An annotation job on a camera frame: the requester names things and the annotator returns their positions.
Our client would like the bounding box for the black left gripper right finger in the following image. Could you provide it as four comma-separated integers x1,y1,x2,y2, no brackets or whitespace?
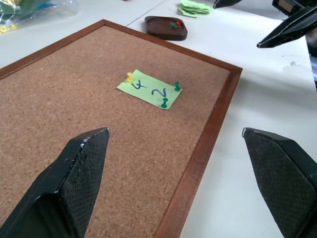
242,127,317,238

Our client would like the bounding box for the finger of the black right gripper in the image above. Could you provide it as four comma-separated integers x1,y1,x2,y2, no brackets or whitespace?
256,5,317,49
212,0,247,10

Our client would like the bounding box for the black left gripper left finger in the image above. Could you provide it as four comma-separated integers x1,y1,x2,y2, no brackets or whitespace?
0,126,111,238

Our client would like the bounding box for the green paper note with writing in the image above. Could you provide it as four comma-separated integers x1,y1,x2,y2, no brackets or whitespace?
116,69,184,110

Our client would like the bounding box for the clear plastic bag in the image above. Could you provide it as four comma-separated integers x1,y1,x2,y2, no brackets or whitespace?
0,0,80,35

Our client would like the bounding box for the stack of green paper notes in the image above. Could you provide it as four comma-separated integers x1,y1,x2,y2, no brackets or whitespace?
177,0,213,18

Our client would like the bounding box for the dark brown wooden tray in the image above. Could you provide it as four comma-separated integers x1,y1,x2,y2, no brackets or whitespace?
144,15,189,42

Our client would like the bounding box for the cork board with wooden frame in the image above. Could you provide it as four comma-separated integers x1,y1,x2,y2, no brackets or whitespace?
0,19,244,238

